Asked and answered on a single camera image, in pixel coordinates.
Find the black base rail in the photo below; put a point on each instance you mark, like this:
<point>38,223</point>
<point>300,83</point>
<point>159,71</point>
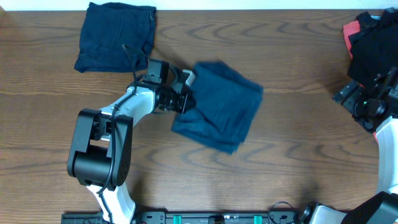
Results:
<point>278,217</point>

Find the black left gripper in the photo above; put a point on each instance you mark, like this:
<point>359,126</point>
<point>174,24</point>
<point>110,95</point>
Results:
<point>189,101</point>

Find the folded dark blue shorts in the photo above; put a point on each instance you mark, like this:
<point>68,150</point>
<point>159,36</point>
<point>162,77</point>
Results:
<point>116,37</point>

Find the black garment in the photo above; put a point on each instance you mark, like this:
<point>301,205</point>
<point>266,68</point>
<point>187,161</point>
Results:
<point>374,47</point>

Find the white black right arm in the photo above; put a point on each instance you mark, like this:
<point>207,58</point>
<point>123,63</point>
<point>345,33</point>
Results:
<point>381,208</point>

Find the blue denim shorts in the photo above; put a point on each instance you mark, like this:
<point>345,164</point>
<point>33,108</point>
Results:
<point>226,104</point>

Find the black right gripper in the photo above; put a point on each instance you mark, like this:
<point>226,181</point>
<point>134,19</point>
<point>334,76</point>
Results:
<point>344,94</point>

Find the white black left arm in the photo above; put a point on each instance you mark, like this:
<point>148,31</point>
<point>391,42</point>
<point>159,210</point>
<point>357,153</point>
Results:
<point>100,153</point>

